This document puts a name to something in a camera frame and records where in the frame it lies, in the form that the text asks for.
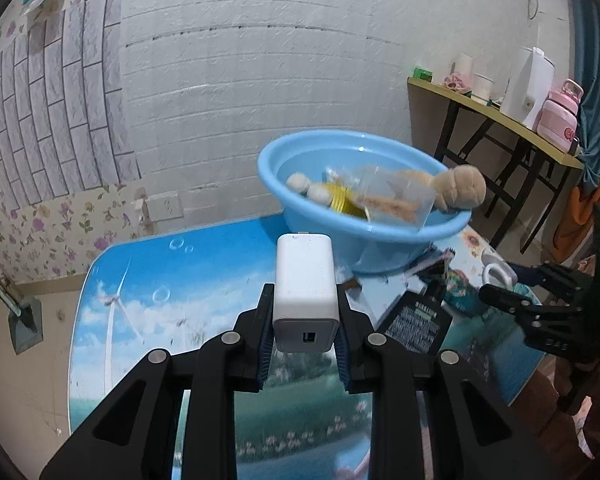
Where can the white charger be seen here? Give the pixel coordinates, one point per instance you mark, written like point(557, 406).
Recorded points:
point(305, 285)

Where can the white cup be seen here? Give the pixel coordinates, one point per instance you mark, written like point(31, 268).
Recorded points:
point(483, 86)

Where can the pink water bottle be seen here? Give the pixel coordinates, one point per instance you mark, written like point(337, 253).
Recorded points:
point(557, 120)

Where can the pink small ornament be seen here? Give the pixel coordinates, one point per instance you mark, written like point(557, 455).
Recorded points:
point(457, 82)

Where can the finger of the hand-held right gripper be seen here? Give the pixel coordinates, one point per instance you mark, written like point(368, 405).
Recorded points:
point(550, 277)
point(545, 320)

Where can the white electric kettle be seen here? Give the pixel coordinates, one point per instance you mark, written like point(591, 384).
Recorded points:
point(525, 85)

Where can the clear cotton swab box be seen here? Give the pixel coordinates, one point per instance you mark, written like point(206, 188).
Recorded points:
point(400, 205)

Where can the wooden side table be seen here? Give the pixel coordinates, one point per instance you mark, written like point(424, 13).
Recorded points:
point(480, 110)

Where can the clear plastic box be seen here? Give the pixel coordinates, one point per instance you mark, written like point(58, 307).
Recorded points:
point(342, 176)

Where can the blue plastic basin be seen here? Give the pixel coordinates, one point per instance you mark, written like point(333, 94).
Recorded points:
point(320, 220)

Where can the yellow-hat plush toy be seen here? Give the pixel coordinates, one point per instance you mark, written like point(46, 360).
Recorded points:
point(325, 195)

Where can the white wall outlet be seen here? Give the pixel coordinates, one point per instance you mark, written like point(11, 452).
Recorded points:
point(165, 207)

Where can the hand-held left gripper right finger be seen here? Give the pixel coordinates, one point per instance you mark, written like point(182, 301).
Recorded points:
point(341, 370)

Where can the small green box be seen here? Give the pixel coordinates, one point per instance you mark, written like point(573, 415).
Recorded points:
point(423, 75)

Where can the beige plush toy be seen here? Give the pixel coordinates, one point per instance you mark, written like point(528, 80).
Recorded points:
point(462, 185)

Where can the green snack packet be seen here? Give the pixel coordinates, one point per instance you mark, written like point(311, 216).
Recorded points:
point(462, 290)

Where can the orange cloth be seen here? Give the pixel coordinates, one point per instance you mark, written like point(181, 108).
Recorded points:
point(575, 220)

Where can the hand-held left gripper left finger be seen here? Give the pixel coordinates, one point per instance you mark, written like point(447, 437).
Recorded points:
point(266, 360)

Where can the blue curtain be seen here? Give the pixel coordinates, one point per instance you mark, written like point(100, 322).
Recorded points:
point(597, 85)

